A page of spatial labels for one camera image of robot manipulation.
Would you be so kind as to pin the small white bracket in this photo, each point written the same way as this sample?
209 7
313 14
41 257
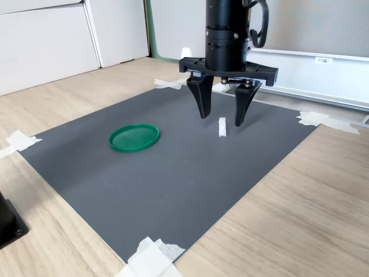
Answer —
186 53

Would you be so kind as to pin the small white flap label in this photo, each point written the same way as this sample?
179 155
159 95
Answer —
324 60

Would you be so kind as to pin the white tape piece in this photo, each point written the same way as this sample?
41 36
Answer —
312 118
20 141
150 259
170 83

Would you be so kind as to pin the small white plastic terminal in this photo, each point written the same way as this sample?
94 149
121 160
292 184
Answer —
222 128

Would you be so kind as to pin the white partition panel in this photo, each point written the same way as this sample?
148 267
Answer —
121 29
43 49

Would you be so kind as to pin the grey partition panel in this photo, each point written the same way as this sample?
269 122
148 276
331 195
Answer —
317 23

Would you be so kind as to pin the black robot foot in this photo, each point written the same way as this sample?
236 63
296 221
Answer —
8 222

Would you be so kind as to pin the dark grey mat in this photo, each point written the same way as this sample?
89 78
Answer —
173 187

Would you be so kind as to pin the round green lid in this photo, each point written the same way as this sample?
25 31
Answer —
134 138

